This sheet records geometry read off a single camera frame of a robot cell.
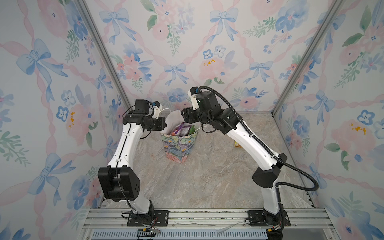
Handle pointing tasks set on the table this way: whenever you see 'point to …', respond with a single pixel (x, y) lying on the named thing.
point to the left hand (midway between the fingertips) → (166, 123)
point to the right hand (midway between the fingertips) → (186, 108)
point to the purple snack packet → (187, 130)
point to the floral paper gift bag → (177, 148)
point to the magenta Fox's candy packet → (176, 129)
